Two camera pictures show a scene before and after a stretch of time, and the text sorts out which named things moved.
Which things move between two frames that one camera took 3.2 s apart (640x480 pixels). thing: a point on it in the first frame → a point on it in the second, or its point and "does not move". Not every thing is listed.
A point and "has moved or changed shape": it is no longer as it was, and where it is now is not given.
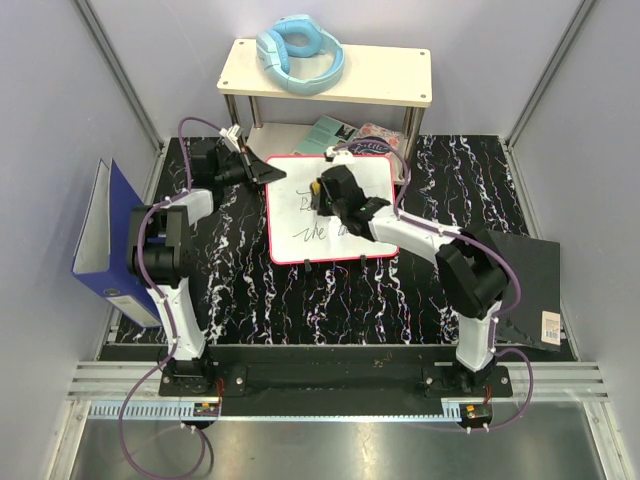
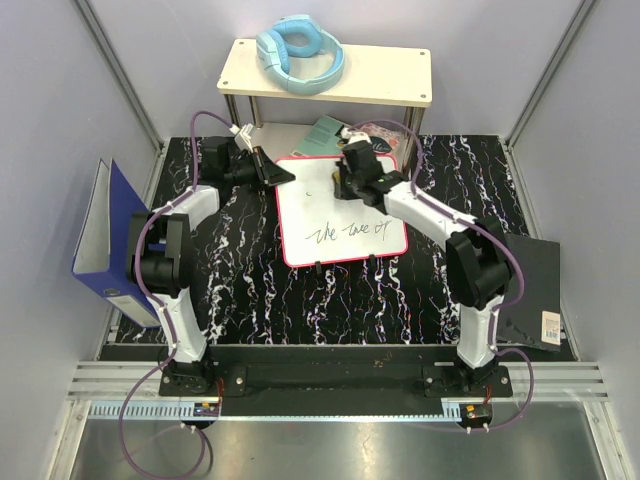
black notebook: (535, 318) does not move
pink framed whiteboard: (297, 235) has moved or changed shape
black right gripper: (320, 206) → (346, 195)
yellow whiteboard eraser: (316, 190) has moved or changed shape
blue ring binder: (102, 254) does not move
